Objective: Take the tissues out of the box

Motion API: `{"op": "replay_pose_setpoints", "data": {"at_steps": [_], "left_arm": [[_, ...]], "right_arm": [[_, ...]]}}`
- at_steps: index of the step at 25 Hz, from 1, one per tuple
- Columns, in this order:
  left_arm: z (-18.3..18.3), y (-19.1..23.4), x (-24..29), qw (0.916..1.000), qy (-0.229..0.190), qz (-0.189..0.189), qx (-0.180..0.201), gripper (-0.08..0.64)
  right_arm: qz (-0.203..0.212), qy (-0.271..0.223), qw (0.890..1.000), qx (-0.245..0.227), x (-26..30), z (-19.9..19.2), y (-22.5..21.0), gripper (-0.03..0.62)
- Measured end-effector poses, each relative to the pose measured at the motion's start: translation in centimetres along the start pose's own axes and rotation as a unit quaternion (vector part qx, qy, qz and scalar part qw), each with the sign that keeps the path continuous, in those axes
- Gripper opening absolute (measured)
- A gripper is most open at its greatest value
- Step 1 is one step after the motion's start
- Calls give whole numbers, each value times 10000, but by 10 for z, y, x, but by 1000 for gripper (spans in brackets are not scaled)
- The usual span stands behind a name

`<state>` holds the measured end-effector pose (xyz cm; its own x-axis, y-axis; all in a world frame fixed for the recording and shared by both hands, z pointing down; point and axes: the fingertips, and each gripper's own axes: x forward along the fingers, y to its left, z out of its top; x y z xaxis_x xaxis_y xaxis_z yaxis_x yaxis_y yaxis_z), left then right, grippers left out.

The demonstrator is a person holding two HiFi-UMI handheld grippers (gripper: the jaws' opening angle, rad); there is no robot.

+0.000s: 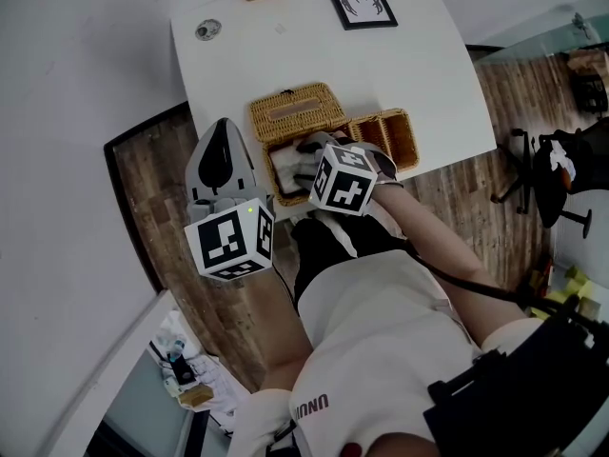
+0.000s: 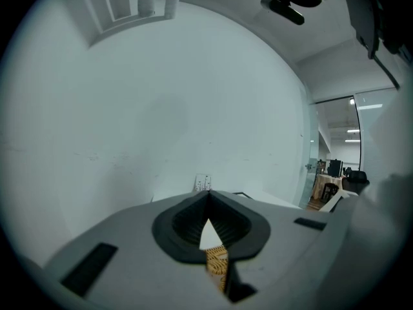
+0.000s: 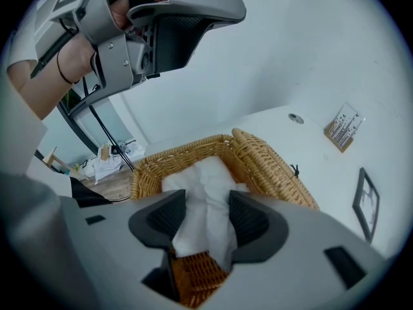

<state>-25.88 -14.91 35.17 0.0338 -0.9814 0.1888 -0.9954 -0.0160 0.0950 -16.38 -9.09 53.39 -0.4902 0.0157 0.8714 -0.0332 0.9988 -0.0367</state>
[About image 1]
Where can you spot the white tissues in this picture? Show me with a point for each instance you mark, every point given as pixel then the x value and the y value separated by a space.
pixel 285 169

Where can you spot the black office chair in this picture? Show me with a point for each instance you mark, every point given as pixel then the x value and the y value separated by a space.
pixel 552 184

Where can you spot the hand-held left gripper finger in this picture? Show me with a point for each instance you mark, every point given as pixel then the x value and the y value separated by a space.
pixel 192 169
pixel 239 160

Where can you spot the person's black trousers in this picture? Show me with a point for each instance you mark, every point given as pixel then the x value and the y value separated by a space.
pixel 323 248

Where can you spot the wicker tissue box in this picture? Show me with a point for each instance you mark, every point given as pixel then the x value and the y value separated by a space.
pixel 295 112

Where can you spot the person's right forearm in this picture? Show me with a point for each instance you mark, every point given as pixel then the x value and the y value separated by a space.
pixel 428 241

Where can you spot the cluttered wooden shelf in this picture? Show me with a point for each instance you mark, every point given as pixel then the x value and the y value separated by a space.
pixel 590 81

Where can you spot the white cloth on chair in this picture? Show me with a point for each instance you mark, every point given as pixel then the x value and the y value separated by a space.
pixel 563 162

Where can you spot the clear plastic bottle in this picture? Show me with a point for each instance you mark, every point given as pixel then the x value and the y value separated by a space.
pixel 171 341

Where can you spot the person's white shirt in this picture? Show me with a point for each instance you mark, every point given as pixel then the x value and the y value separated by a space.
pixel 380 331

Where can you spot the small black device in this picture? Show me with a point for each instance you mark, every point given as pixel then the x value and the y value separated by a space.
pixel 183 371

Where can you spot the person's left forearm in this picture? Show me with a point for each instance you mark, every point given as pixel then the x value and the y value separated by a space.
pixel 288 326

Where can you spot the yellow foam blocks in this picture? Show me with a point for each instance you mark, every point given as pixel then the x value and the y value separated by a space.
pixel 573 286

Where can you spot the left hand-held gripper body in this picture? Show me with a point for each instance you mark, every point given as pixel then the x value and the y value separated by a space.
pixel 228 243

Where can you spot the black framed antler picture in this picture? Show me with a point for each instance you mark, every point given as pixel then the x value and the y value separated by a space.
pixel 359 0

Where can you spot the small wooden block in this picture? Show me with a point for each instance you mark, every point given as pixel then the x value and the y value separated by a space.
pixel 196 396

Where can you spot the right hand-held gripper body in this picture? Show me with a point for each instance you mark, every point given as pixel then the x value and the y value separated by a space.
pixel 343 181

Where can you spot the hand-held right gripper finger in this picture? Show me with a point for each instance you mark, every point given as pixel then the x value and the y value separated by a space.
pixel 314 143
pixel 304 180

